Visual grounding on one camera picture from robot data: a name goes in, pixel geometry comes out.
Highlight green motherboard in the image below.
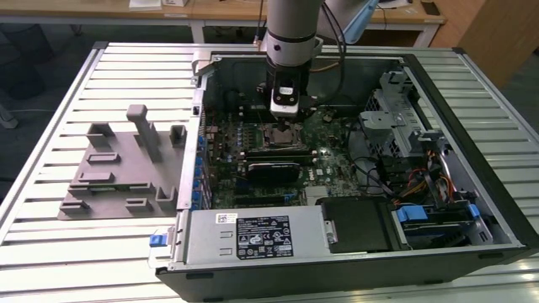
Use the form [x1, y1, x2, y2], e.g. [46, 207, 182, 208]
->
[200, 105, 383, 210]

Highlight black wire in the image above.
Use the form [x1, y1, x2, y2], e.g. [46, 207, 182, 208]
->
[348, 151, 406, 198]

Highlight grey metal corner bracket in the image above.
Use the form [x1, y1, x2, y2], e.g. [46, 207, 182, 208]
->
[191, 51, 216, 86]

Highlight yellow wire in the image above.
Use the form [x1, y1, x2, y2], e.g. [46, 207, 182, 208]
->
[398, 181, 426, 198]

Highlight grey power supply unit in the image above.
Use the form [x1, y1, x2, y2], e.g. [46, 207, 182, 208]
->
[184, 208, 339, 264]

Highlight silver metal drive cage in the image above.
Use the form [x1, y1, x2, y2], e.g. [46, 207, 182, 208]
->
[358, 71, 428, 158]

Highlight blue disk carrier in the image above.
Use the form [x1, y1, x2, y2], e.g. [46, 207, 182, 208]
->
[395, 205, 427, 227]

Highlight metal socket cover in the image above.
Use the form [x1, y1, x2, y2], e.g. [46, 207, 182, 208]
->
[262, 124, 306, 150]

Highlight metal disk bay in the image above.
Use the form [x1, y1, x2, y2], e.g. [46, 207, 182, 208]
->
[390, 201, 483, 252]

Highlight light wooden desk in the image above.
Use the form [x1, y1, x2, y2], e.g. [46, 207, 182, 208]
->
[0, 0, 207, 45]
[202, 0, 448, 48]

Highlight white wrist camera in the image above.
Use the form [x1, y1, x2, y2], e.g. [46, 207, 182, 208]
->
[268, 84, 306, 118]

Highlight black open PC case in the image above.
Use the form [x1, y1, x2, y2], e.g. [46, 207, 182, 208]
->
[154, 47, 534, 303]

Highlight black camera cable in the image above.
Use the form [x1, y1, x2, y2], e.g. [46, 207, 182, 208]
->
[314, 0, 350, 107]

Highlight silver chipset heatsink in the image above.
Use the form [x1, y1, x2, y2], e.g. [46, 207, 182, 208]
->
[306, 186, 330, 203]

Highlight black graphics card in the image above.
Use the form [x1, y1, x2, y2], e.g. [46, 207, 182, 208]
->
[246, 161, 303, 185]

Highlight grey plastic parts rack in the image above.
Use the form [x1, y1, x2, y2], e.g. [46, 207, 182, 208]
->
[56, 104, 188, 221]

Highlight black office chair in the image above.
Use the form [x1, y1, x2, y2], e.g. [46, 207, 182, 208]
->
[0, 23, 56, 102]

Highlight wooden cabinet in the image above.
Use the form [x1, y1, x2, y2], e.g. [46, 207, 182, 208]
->
[430, 0, 539, 88]

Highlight black expansion slot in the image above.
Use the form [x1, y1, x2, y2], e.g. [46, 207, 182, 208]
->
[234, 194, 288, 205]

